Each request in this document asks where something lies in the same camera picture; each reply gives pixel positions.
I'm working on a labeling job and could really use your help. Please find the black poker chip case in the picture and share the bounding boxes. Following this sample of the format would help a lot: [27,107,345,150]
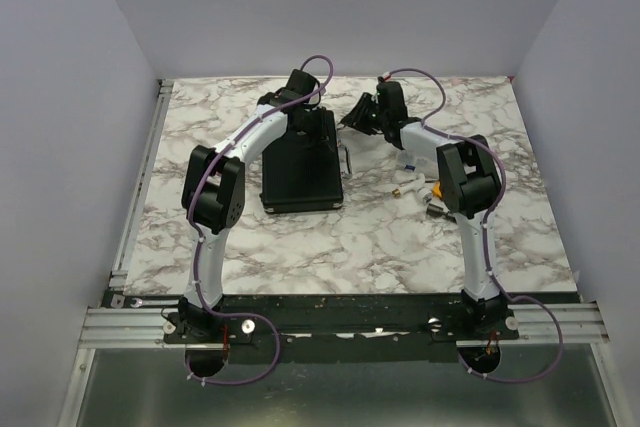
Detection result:
[260,107,344,214]

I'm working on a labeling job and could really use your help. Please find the aluminium rail frame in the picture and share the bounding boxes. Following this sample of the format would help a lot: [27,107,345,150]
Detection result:
[81,75,608,348]

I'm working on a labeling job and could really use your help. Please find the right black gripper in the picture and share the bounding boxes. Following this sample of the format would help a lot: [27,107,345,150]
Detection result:
[342,94,388,137]

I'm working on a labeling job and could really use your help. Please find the white plastic valve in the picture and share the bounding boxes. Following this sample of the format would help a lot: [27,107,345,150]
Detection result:
[391,173,437,203]

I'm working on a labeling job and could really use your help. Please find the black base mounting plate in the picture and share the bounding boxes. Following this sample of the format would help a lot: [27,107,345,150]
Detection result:
[164,294,519,365]

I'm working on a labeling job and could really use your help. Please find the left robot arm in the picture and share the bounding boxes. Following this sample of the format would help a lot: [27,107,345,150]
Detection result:
[182,69,325,342]

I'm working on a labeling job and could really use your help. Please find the grey metal cylinder part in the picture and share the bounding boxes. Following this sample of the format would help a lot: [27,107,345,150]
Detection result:
[426,204,455,220]

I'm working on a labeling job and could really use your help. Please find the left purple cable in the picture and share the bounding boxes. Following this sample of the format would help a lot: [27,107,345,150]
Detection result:
[187,55,336,387]

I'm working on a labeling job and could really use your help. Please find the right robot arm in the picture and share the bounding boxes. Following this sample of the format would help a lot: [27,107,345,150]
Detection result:
[341,77,507,339]

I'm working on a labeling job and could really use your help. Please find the clear plastic organizer box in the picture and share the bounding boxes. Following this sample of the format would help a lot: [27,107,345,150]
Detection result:
[396,150,439,182]

